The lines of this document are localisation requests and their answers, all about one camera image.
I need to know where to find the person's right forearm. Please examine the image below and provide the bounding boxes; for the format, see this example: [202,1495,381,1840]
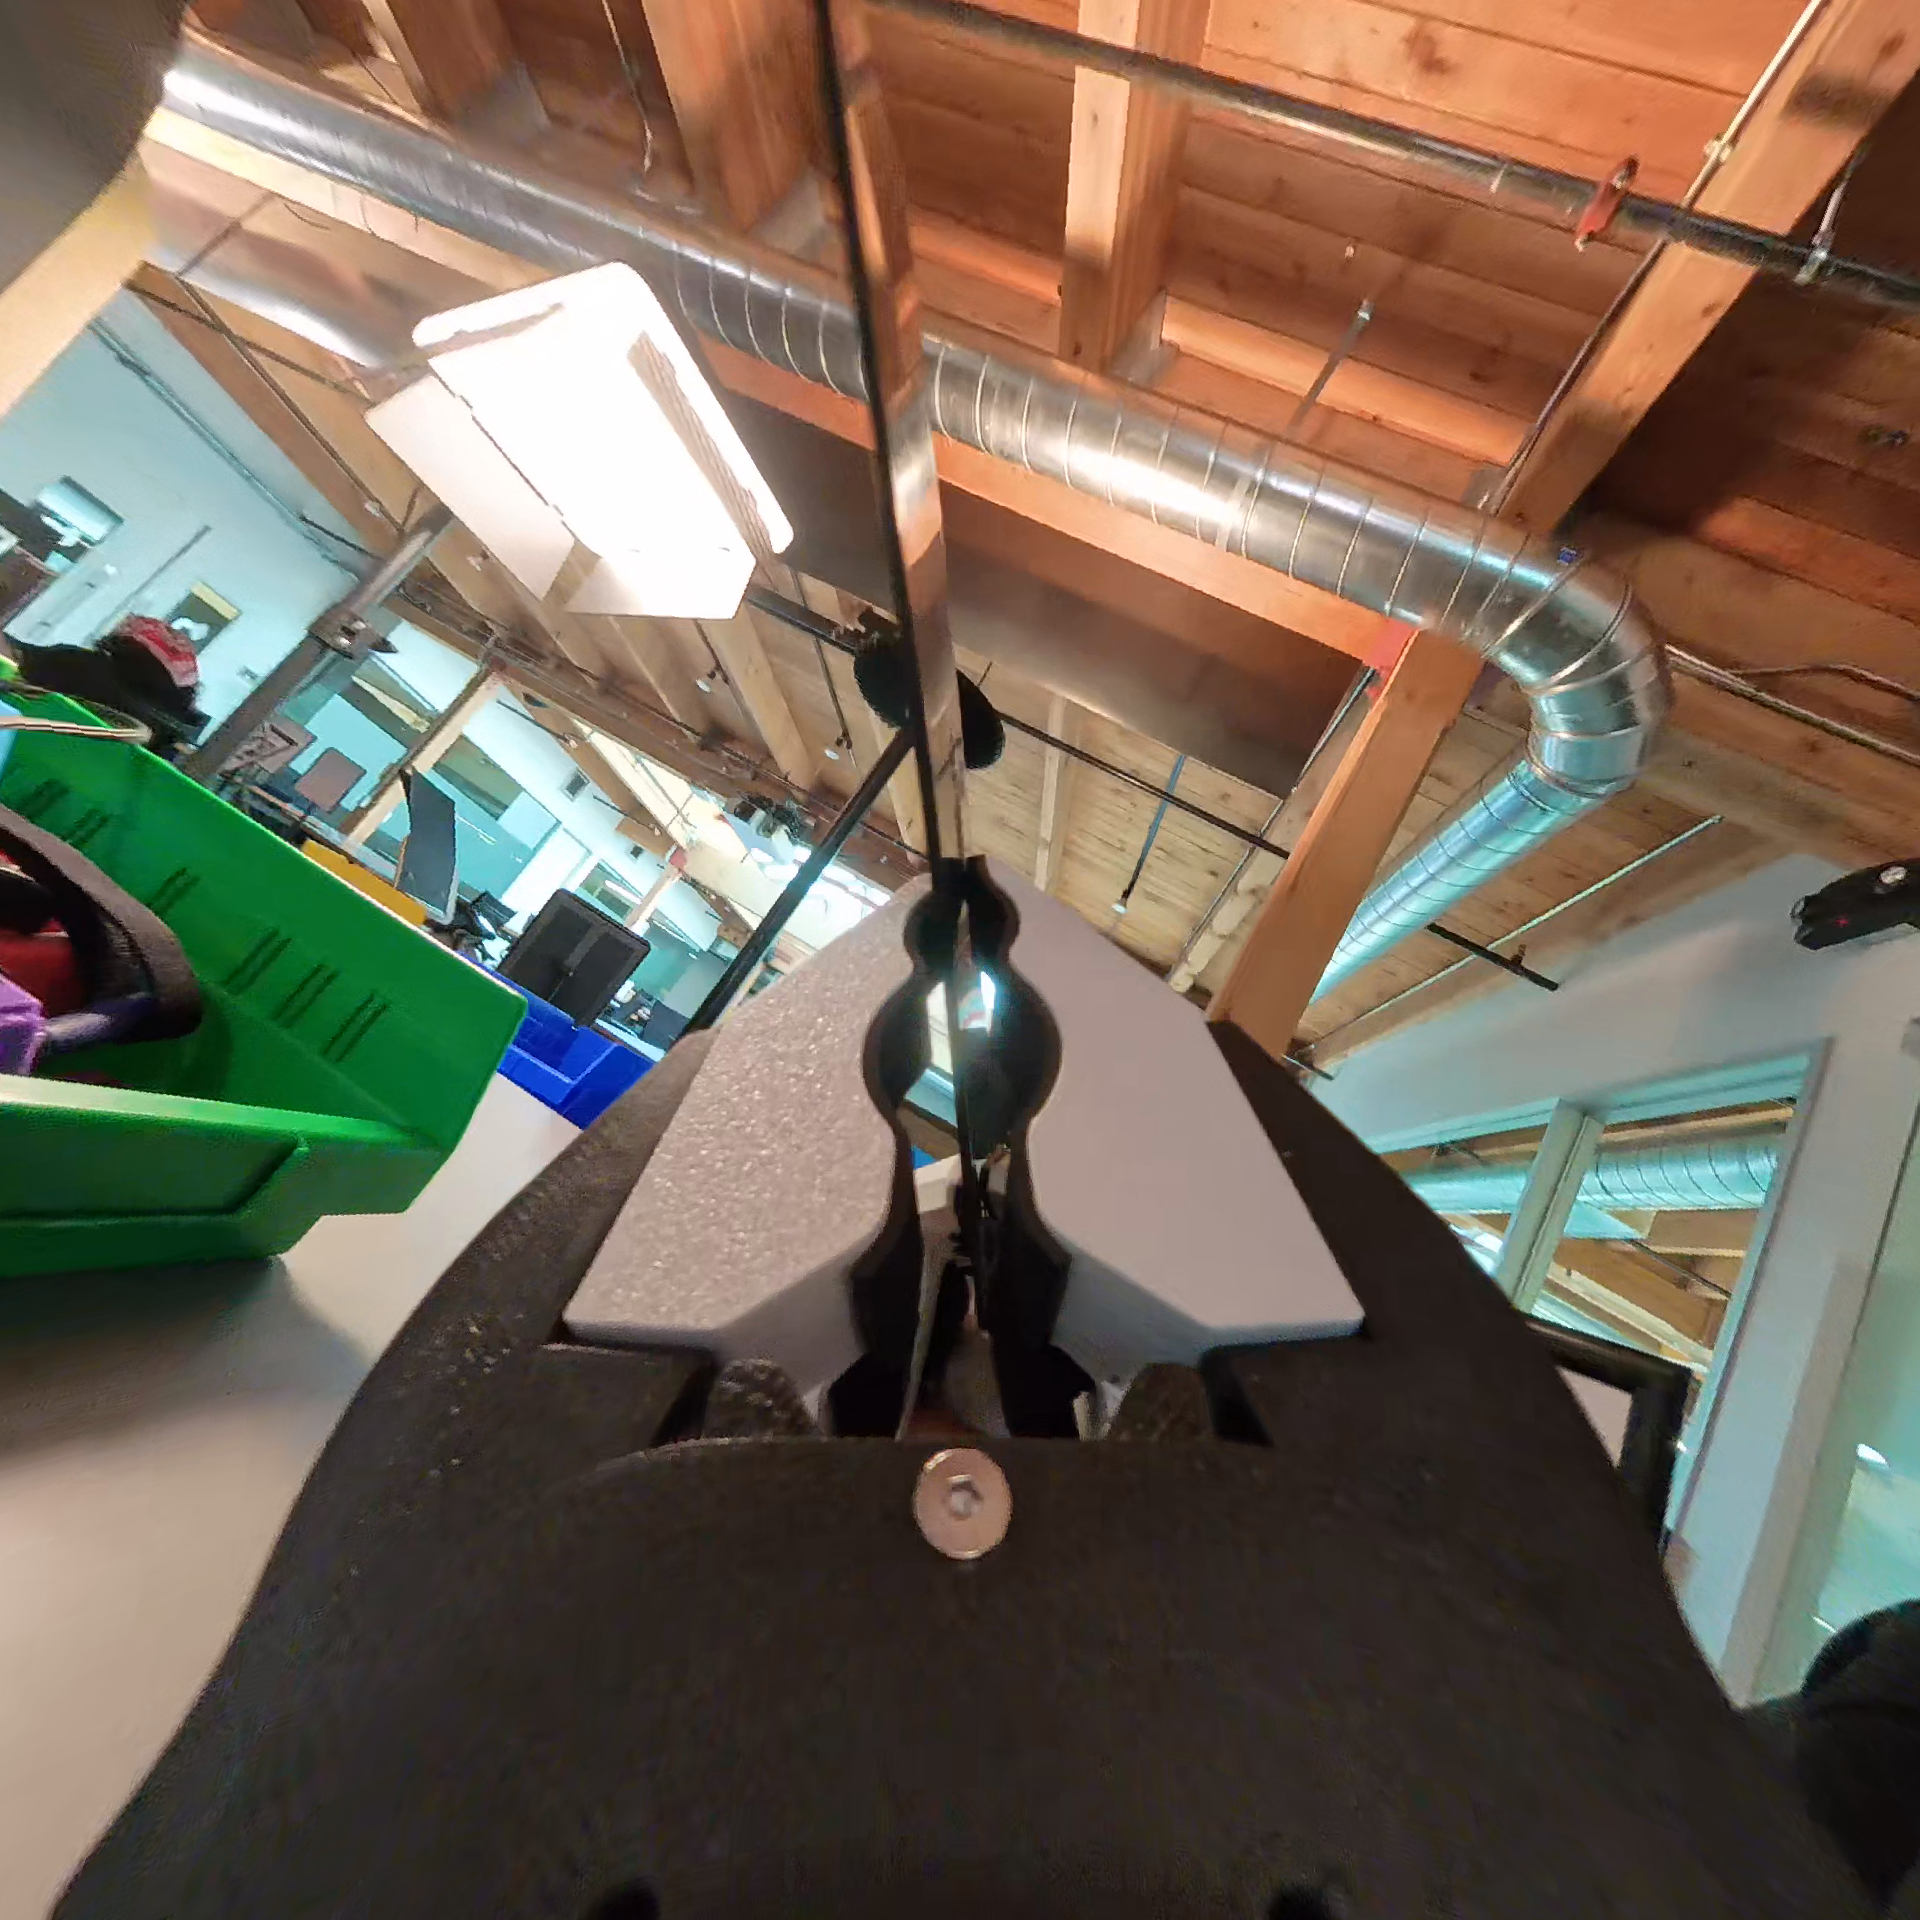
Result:
[1791,1603,1920,1894]

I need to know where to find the bright white light panel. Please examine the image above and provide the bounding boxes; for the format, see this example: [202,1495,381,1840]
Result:
[362,262,798,619]

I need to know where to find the red soft item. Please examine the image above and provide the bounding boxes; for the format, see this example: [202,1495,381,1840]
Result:
[0,928,85,1022]

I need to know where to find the black and red bag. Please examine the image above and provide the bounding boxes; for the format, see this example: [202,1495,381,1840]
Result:
[15,613,207,748]

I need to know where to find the wooden post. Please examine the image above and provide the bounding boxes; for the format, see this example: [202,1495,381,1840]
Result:
[1206,622,1489,1052]

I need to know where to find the black-framed marker sign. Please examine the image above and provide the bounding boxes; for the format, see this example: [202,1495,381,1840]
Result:
[1529,1316,1694,1548]

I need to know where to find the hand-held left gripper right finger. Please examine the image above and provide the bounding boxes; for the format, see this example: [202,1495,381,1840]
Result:
[972,857,1368,1364]

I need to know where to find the black ceiling device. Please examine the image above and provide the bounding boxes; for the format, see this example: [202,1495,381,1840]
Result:
[1791,857,1920,951]

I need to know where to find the grey light pole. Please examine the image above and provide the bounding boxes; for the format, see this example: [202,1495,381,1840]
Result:
[188,503,460,781]

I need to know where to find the stack of blue bins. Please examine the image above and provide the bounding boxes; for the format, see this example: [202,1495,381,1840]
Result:
[495,983,664,1129]

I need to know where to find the black padded band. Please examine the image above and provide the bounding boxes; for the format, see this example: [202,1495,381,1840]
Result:
[0,801,207,1052]

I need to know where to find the green plastic bin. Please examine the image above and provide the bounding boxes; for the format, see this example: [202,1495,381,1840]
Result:
[0,660,530,1280]

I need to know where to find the black monitor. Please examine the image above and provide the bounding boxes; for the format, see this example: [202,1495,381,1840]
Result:
[503,887,652,1023]

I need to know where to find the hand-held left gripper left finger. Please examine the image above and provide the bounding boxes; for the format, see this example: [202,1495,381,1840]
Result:
[562,878,965,1382]

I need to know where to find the bent silver air duct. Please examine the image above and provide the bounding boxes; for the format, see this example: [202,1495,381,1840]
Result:
[158,37,1677,1011]

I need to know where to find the black sheet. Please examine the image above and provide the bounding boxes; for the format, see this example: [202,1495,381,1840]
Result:
[807,0,1008,1427]

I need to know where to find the grey ceiling pipe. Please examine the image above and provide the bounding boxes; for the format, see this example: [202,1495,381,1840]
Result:
[855,0,1920,317]

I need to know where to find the black disc-top floor stand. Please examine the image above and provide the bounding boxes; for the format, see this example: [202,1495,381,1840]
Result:
[680,630,1004,1040]

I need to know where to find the cream-framed black board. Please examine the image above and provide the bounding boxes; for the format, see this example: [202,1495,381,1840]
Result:
[0,0,184,291]

